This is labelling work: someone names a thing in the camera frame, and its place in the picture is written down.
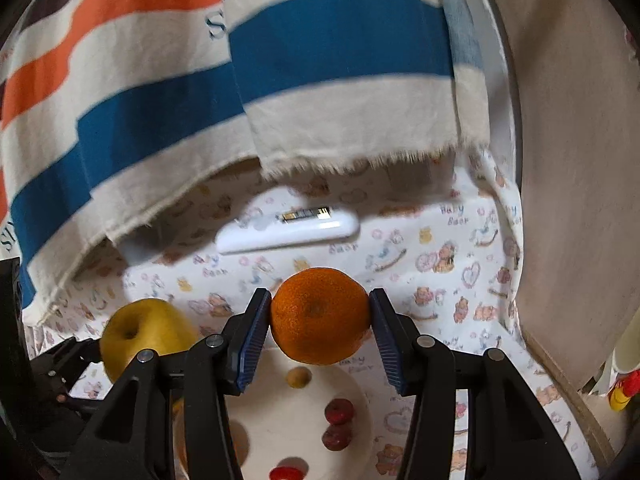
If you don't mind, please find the bear printed tablecloth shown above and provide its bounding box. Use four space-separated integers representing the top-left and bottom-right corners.
22 145 591 480

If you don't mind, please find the white remote control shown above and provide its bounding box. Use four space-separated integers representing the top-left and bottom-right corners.
216 202 361 255

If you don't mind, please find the yellow apple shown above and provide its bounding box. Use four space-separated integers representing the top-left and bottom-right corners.
100 298 201 383

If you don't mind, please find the orange tangerine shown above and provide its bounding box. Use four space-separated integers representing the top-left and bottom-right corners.
270 267 372 366

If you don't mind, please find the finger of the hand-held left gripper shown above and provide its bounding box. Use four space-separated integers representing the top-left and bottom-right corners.
31 337 106 386
64 396 109 414

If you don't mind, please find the dark red small fruit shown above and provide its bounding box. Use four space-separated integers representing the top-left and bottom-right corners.
321 425 353 452

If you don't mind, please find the white round plate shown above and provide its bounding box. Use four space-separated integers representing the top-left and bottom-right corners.
170 347 376 480

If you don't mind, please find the small yellow citrus fruit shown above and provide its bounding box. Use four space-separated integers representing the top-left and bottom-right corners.
286 366 313 390

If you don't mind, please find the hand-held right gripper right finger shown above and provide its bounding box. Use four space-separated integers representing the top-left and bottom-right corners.
369 287 581 480

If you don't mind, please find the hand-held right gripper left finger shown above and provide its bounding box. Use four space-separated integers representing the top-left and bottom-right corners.
60 287 273 480

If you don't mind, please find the yellow red plastic item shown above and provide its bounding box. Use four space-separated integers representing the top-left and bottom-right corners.
609 370 640 413

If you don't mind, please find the cream blue orange striped cloth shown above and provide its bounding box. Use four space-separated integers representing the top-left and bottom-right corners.
0 0 491 326

